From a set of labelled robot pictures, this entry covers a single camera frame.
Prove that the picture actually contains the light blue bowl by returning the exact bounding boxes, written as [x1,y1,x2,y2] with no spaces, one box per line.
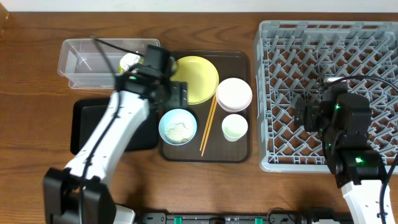
[159,109,197,146]

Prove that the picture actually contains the white paper waste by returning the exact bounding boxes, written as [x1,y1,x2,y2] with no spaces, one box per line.
[118,53,144,73]

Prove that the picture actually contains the white cup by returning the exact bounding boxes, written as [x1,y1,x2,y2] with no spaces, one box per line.
[221,114,248,142]

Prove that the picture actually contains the rice leftovers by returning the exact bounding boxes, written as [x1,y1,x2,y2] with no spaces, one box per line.
[165,123,194,144]

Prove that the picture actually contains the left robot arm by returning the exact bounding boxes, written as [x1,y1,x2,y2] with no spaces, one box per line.
[43,75,188,223]

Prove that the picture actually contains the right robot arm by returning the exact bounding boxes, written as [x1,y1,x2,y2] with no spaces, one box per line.
[294,82,395,223]

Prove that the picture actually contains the grey dishwasher rack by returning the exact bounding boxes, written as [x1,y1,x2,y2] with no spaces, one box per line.
[254,21,397,173]

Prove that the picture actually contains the black waste tray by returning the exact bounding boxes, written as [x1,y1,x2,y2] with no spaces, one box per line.
[70,98,159,155]

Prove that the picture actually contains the yellow plate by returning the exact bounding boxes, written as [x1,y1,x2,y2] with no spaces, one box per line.
[171,56,219,105]

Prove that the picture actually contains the right wooden chopstick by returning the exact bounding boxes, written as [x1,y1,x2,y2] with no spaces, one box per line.
[201,101,217,157]

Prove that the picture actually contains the brown serving tray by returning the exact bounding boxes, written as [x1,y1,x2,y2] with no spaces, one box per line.
[158,50,251,163]

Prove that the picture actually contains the pink bowl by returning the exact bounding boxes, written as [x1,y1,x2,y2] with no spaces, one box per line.
[216,78,252,113]

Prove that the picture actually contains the clear plastic bin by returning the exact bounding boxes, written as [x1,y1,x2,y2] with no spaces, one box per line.
[58,39,160,89]

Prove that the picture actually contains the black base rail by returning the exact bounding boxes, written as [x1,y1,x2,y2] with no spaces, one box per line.
[133,208,354,224]

